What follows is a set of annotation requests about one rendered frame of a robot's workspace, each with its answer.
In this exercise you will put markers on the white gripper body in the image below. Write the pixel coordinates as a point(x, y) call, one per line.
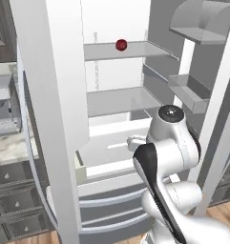
point(136, 142)

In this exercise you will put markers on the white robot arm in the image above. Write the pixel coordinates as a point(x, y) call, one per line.
point(170, 149)

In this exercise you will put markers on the white fridge crisper drawer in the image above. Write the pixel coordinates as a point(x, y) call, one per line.
point(103, 155)

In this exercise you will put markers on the grey glass fridge shelf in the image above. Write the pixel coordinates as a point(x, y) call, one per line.
point(132, 50)
point(119, 101)

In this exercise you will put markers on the white fridge left door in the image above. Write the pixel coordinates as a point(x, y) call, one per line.
point(52, 79)

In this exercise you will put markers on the white fridge door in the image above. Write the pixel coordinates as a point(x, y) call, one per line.
point(52, 79)
point(164, 19)

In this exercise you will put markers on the grey counter drawer front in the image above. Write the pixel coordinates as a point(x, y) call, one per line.
point(37, 225)
point(27, 201)
point(21, 173)

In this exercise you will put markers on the white fridge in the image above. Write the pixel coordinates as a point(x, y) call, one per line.
point(119, 19)

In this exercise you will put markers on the white fridge right door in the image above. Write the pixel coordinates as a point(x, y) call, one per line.
point(164, 19)

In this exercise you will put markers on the grey freezer drawer front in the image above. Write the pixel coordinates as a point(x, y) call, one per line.
point(110, 206)
point(113, 233)

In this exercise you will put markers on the square grey door bin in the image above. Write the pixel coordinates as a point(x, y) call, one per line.
point(188, 92)

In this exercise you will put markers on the red apple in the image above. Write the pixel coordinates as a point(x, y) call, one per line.
point(121, 44)

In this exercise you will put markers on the grey base cupboard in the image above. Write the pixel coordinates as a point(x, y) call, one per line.
point(226, 187)

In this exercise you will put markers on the silver drawer knob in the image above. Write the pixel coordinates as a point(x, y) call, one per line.
point(26, 228)
point(6, 175)
point(17, 204)

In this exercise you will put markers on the grey countertop appliance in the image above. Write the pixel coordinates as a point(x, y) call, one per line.
point(5, 108)

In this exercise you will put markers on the curved grey door bin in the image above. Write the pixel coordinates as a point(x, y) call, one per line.
point(202, 19)

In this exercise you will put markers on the dark grey wall cupboard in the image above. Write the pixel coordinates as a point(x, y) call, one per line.
point(2, 28)

